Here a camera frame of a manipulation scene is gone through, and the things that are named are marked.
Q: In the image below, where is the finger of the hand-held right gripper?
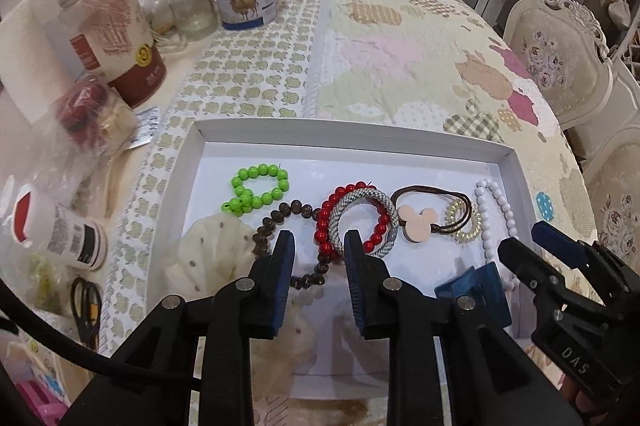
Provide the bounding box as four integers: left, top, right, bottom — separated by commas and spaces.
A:
497, 237, 562, 303
531, 221, 634, 303

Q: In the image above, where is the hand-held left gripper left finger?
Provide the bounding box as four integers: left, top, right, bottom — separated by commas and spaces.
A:
60, 230, 296, 426

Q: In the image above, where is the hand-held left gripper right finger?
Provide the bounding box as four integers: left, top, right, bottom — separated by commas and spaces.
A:
344, 229, 583, 426

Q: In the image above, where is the blue hair claw clip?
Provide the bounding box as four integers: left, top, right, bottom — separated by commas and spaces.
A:
434, 263, 513, 328

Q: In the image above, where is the brown bead bracelet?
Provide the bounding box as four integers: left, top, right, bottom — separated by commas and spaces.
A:
252, 201, 333, 291

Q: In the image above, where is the gold spiral hair tie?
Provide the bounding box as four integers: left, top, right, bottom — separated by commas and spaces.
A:
444, 198, 482, 243

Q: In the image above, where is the white bead bracelet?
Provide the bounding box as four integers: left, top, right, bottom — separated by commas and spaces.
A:
474, 178, 519, 292

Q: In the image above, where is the red bead bracelet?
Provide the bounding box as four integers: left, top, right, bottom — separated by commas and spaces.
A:
314, 181, 393, 257

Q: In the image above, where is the cream dotted scrunchie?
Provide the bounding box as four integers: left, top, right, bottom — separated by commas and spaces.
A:
162, 213, 326, 377

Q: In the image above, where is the grey glitter hair tie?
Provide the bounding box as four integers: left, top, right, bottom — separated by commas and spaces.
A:
327, 188, 401, 257

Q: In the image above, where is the brown hair tie pink charm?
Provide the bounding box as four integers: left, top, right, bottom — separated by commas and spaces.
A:
390, 186, 476, 245

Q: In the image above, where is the green bead bracelet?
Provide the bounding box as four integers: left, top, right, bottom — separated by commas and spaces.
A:
222, 163, 292, 216

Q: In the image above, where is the white cardboard box tray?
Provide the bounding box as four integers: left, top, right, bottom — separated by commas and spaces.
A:
155, 118, 532, 402

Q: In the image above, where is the cream floral chair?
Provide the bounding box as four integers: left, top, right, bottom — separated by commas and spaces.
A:
582, 128, 640, 267
502, 0, 614, 130

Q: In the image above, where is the silver blister pack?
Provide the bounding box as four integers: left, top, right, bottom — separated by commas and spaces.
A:
127, 106, 161, 150

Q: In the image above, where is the white bottle red cap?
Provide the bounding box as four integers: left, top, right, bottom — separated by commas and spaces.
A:
0, 186, 109, 270

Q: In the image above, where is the patchwork quilt table cover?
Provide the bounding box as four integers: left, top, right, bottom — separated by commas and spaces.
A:
97, 0, 601, 426

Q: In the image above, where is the clear bag of red dates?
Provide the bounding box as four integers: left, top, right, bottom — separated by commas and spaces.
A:
30, 73, 142, 207

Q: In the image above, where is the pink box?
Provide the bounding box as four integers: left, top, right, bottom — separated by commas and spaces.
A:
0, 341, 71, 426

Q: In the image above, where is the small glass jar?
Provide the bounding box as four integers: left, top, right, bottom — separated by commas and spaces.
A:
167, 0, 224, 41

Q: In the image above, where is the yellow lid plastic jar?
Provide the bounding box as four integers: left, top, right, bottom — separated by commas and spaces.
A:
37, 0, 168, 109

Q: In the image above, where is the white paper towel roll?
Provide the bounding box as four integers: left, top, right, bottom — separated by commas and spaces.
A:
0, 0, 86, 125

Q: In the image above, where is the black looped cord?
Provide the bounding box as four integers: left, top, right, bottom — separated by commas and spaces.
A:
70, 276, 104, 347

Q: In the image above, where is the thick black cable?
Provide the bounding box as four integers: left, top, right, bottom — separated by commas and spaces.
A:
0, 281, 206, 387

